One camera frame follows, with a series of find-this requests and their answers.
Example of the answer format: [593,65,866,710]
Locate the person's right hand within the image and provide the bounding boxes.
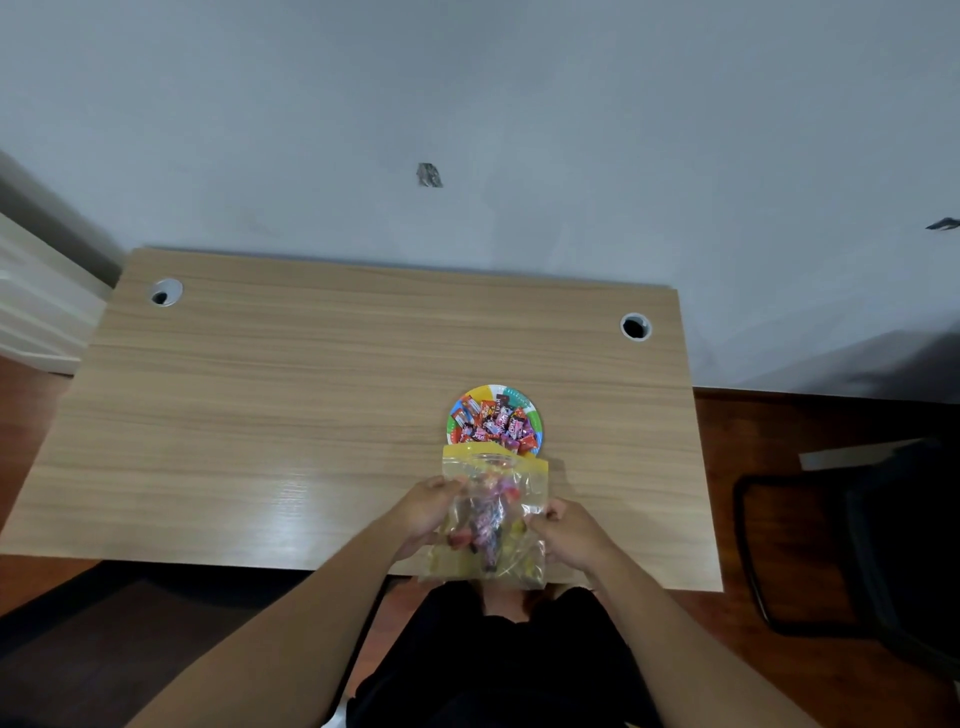
[527,498,618,577]

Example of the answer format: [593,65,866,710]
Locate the person's left hand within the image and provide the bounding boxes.
[384,476,468,564]

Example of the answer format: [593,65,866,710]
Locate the clear yellow-top zip bag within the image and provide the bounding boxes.
[420,441,550,590]

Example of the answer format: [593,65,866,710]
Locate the person's left forearm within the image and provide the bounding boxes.
[123,516,410,728]

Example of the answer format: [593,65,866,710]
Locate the person's right forearm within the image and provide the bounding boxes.
[585,547,822,728]

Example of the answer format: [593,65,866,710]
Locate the candies inside zip bag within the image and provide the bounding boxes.
[447,480,530,575]

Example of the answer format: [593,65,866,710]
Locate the pile of wrapped candies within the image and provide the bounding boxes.
[450,394,540,454]

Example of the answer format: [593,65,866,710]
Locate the colourful paper plate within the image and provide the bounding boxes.
[446,384,543,459]

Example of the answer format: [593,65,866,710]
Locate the wooden desk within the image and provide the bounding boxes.
[0,247,725,594]

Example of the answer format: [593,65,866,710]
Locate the person's black shorts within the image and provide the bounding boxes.
[346,581,665,728]

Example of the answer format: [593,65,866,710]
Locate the black chair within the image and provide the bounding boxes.
[732,438,960,680]

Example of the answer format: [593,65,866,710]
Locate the white cabinet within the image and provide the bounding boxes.
[0,213,114,376]

